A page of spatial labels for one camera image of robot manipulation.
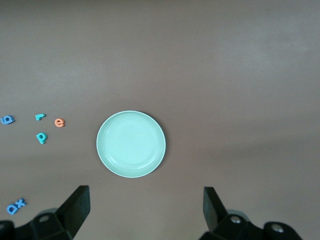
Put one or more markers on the teal letter p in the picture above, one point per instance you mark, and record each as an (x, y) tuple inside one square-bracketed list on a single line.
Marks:
[(41, 137)]

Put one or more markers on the pale green plate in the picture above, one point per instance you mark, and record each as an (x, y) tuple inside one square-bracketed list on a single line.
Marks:
[(131, 145)]

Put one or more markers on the teal letter l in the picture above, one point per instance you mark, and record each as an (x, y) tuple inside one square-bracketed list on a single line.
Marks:
[(39, 116)]

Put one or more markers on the blue letter D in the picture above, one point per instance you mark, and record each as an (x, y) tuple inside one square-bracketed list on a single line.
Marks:
[(11, 209)]

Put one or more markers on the blue letter x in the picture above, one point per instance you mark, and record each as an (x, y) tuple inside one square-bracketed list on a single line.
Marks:
[(20, 203)]

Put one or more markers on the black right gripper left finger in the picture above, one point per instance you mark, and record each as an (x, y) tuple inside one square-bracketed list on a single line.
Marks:
[(72, 215)]

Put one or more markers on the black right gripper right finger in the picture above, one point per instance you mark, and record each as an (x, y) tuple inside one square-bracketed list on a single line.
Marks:
[(215, 215)]

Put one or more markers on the blue letter g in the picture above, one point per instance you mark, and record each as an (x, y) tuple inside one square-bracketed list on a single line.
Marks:
[(7, 120)]

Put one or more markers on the orange letter e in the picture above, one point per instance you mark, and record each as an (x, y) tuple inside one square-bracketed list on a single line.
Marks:
[(59, 122)]

